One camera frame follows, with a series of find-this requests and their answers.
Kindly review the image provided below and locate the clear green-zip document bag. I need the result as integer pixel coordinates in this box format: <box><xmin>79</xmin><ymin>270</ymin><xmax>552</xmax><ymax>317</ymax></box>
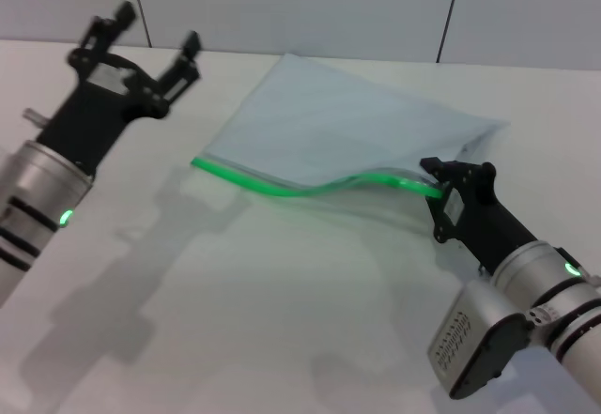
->
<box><xmin>190</xmin><ymin>53</ymin><xmax>512</xmax><ymax>241</ymax></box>

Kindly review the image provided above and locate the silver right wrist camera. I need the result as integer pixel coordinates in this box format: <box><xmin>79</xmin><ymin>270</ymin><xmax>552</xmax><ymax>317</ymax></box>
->
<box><xmin>426</xmin><ymin>282</ymin><xmax>536</xmax><ymax>401</ymax></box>

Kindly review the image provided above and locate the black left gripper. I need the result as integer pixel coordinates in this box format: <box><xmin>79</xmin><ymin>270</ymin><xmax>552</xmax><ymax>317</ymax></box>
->
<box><xmin>36</xmin><ymin>1</ymin><xmax>203</xmax><ymax>179</ymax></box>

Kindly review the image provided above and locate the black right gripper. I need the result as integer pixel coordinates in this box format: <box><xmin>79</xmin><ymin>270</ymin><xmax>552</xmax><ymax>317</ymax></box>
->
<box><xmin>419</xmin><ymin>156</ymin><xmax>539</xmax><ymax>275</ymax></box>

